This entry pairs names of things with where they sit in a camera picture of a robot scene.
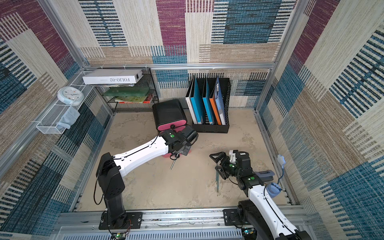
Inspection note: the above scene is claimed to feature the pink top drawer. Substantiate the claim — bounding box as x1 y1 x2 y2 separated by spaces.
157 120 187 132

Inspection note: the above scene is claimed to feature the green pencil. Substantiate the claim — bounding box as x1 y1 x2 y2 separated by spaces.
170 161 176 170
216 172 220 196

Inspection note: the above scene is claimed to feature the black drawer cabinet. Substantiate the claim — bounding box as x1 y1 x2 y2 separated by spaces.
152 99 187 126

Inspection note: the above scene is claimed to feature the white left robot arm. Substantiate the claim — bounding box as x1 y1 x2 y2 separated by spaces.
96 125 199 229

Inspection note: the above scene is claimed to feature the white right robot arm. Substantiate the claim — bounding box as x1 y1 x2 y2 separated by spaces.
210 150 311 240

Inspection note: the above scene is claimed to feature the grey charger block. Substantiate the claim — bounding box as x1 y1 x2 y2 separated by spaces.
256 170 275 182

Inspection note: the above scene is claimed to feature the white binder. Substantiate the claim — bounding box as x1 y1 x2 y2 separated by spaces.
186 81 198 124

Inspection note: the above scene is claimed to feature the teal folder left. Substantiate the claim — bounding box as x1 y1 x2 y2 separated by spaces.
190 77 205 125

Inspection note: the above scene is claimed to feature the teal folder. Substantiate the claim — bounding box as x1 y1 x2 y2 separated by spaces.
190 77 205 125
203 79 215 125

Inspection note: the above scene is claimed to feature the teal folder right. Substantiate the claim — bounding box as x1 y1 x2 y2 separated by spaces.
203 79 215 125

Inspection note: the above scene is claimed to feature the black mesh file holder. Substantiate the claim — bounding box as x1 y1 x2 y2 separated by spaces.
185 77 231 134

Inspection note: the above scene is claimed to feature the red book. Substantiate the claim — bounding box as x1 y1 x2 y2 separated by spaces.
115 95 153 104

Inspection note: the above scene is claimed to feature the orange folder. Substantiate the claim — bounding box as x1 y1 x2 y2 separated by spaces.
210 90 222 125

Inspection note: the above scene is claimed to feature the green book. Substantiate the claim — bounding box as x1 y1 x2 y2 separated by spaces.
103 87 150 97

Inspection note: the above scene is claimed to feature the white folio box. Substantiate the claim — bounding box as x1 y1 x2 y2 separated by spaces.
83 69 143 85

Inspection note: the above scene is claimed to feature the light blue cloth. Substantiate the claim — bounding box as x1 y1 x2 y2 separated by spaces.
57 106 80 130

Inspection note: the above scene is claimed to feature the white round clock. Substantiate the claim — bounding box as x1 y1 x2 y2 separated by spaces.
57 86 85 107

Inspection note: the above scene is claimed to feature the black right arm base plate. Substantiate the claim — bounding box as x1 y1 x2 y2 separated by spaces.
223 209 244 228

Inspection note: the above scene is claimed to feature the black mesh wire shelf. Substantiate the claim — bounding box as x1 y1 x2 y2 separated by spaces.
95 68 159 114

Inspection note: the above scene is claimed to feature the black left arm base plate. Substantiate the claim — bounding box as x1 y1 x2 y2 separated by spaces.
99 211 143 230

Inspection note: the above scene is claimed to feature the white wire basket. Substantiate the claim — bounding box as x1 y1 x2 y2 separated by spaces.
36 84 93 135

